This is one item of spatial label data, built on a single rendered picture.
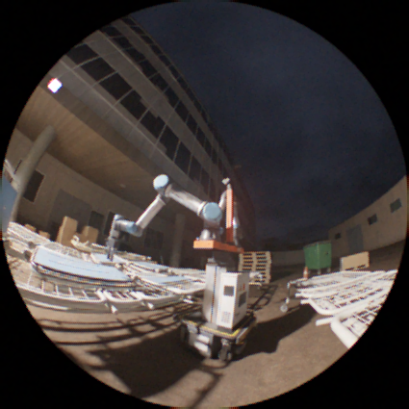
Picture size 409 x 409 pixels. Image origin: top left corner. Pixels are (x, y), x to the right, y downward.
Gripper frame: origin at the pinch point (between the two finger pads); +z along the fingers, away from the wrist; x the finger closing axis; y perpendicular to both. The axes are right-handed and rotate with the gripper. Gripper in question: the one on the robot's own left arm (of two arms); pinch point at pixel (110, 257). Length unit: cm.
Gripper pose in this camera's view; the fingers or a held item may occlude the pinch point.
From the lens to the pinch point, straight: 108.0
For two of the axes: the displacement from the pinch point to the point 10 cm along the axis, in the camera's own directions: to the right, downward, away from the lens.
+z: -1.5, 9.2, -3.6
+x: 9.0, -0.2, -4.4
